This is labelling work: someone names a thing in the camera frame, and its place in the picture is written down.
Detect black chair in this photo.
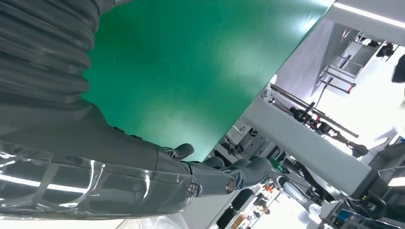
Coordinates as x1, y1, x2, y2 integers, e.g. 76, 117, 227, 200
231, 188, 255, 212
216, 207, 237, 229

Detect pale grey machine base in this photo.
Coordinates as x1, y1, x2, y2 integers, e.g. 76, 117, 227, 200
221, 83, 378, 216

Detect black metal rod assembly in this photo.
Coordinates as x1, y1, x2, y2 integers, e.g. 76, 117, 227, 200
269, 83, 370, 159

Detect white metal shelf rack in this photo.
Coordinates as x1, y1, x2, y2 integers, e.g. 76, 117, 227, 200
318, 31, 396, 95

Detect black equipment housing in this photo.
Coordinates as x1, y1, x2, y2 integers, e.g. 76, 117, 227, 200
345, 142, 405, 229

